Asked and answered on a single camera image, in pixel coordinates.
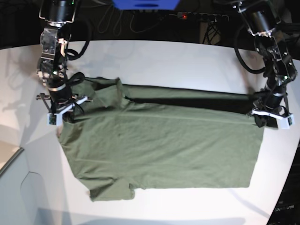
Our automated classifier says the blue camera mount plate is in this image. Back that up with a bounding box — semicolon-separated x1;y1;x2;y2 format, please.
113;0;180;10

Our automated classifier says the black power strip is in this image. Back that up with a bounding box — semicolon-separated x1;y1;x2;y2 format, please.
177;12;230;23

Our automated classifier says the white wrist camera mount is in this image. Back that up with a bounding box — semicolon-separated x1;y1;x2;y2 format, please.
248;106;295;129
36;93;93;127

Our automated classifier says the green t-shirt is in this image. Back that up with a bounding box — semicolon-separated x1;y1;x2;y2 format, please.
59;78;264;201

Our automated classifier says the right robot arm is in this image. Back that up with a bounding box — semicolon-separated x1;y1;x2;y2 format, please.
36;0;91;126

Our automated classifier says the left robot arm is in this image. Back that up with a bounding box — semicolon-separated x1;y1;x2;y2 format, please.
231;0;298;129

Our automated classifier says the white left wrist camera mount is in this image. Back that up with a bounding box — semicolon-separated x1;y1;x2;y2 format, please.
248;106;295;129

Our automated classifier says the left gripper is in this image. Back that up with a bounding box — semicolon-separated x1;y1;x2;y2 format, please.
252;85;287;128

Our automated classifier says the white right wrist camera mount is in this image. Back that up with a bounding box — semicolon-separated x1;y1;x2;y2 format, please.
36;93;93;127

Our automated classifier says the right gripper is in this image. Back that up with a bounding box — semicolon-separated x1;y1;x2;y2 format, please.
46;81;75;123

